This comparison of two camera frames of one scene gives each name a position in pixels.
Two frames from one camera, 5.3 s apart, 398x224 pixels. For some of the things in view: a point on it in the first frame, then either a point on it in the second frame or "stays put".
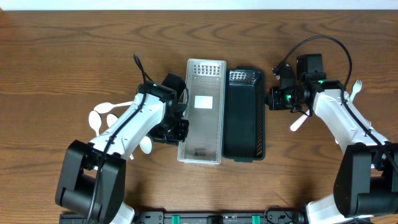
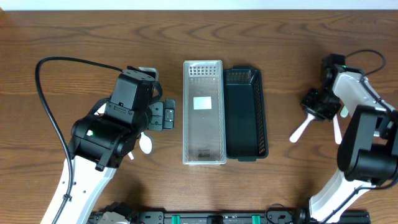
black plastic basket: x=244 y=114 stays put
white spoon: x=145 y=145 stays put
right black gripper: x=270 y=99 to x=319 y=109
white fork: x=299 y=122 to x=299 y=132
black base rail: x=194 y=217 stays put
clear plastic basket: x=205 y=80 stays put
